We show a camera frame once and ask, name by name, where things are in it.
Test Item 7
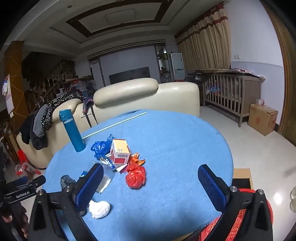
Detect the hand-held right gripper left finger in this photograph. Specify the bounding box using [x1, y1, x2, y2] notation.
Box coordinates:
[27, 163, 104, 241]

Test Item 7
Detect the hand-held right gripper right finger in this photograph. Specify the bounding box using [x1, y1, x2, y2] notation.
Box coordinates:
[197, 164, 274, 241]

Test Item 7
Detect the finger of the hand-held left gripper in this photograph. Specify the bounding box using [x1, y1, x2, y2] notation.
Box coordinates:
[7, 175, 46, 192]

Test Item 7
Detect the blue and white packet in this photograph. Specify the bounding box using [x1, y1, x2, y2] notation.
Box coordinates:
[99, 156, 117, 170]

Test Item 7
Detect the red mesh plastic basket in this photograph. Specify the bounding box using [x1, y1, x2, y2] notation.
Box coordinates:
[200, 188, 274, 241]

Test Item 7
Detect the orange and white medicine box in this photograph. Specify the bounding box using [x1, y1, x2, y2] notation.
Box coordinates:
[110, 138, 131, 165]

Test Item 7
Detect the person's left hand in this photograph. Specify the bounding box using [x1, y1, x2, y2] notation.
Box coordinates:
[0, 204, 28, 239]

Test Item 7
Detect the crumpled grey foil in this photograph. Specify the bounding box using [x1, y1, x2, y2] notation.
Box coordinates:
[60, 175, 77, 189]

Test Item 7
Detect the crumpled white tissue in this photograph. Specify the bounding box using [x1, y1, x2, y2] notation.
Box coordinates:
[88, 200, 111, 219]

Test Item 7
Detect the red plastic stool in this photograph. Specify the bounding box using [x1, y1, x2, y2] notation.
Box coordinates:
[17, 149, 29, 163]

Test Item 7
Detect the flat cardboard box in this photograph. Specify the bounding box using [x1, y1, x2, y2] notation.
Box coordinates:
[232, 168, 253, 190]

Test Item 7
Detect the crumpled blue plastic wrapper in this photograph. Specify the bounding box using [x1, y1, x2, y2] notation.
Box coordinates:
[91, 134, 115, 160]

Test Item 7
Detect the crumpled red plastic bag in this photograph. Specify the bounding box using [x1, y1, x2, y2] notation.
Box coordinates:
[125, 163, 147, 189]

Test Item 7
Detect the crumpled orange wrapper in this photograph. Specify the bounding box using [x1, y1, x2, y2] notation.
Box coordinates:
[129, 153, 146, 166]

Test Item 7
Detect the teal thermos bottle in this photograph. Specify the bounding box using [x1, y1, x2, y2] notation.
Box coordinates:
[59, 109, 86, 152]

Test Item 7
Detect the grey garment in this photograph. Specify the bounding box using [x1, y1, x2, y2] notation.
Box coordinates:
[33, 105, 48, 137]

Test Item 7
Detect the thin white stick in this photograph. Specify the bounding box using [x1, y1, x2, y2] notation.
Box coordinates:
[82, 112, 148, 139]

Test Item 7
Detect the black floral garment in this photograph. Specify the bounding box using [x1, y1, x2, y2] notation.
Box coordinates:
[41, 92, 86, 130]

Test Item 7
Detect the brown cardboard box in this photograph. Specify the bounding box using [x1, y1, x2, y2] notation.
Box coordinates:
[248, 103, 278, 136]

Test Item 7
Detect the pile of storage boxes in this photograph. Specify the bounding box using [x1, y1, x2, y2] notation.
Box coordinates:
[62, 76, 97, 98]

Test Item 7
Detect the cream leather sofa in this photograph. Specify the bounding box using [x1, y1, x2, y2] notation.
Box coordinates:
[16, 77, 200, 169]

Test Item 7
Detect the dark wooden staircase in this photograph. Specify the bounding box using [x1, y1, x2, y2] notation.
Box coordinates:
[22, 51, 77, 116]

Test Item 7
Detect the wooden baby crib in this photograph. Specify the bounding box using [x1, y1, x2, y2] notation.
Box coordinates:
[201, 70, 262, 127]

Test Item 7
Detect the woven bamboo tray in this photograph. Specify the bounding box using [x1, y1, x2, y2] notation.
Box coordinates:
[195, 67, 232, 74]

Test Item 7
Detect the red printed cloth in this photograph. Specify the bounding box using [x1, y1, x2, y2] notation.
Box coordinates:
[230, 68, 264, 78]

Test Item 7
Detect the white standing air conditioner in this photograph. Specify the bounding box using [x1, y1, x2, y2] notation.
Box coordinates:
[170, 53, 186, 81]

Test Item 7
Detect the glass display cabinet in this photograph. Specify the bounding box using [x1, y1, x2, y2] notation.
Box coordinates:
[155, 45, 173, 84]

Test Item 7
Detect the beige and red curtain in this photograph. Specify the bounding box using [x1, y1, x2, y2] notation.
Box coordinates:
[175, 2, 232, 73]

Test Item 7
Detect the pink bag with strap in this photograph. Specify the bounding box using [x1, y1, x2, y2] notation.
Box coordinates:
[82, 97, 97, 128]

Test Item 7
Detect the wall calendar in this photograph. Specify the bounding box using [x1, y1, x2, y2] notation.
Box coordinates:
[2, 74, 14, 114]

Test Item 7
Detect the wooden door frame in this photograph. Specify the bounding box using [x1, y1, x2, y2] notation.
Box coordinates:
[262, 2, 296, 151]

